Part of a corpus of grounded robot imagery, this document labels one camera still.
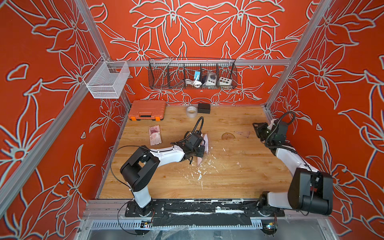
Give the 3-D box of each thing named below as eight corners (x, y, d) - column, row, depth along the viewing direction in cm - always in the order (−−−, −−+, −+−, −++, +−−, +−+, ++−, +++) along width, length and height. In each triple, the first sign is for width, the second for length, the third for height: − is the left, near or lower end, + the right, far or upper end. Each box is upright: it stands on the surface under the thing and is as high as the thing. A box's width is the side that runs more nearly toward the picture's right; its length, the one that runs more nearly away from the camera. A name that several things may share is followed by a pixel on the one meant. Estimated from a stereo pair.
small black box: (197, 113, 116) (197, 111, 113) (197, 105, 121) (197, 103, 119) (210, 113, 115) (211, 111, 113) (209, 105, 121) (210, 103, 119)
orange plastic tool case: (129, 122, 112) (126, 117, 108) (135, 105, 124) (132, 100, 120) (162, 122, 112) (161, 117, 108) (165, 105, 124) (164, 100, 120)
